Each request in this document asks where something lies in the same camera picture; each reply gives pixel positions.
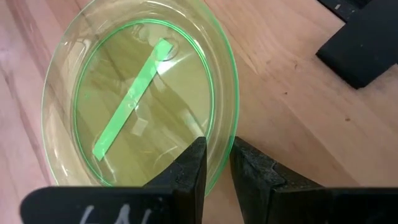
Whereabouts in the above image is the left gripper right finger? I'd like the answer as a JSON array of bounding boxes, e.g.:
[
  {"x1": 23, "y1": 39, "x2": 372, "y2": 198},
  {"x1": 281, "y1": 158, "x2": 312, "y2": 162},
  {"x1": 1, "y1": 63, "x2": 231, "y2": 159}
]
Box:
[{"x1": 229, "y1": 136, "x2": 324, "y2": 224}]

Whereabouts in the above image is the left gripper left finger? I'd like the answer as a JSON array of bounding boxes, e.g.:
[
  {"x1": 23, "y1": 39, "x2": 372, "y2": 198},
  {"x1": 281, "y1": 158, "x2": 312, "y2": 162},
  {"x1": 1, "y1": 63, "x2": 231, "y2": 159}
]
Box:
[{"x1": 142, "y1": 136, "x2": 208, "y2": 224}]

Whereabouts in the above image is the green transparent plastic plate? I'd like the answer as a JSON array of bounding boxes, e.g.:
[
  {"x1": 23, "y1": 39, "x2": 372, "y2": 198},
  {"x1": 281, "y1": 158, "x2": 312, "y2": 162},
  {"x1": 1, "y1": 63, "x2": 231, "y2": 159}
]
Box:
[{"x1": 41, "y1": 0, "x2": 240, "y2": 197}]

